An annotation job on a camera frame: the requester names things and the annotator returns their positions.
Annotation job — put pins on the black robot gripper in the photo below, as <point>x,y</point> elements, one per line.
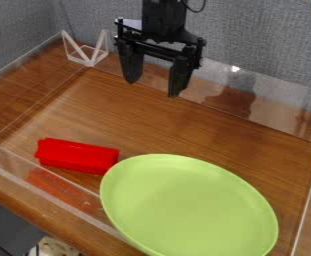
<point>158,35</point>

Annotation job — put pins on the red rectangular block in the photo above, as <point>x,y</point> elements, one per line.
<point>76,156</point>

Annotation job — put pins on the green round plate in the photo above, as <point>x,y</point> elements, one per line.
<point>178,206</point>

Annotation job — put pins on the clear acrylic enclosure wall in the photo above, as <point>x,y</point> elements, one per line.
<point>237,118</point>

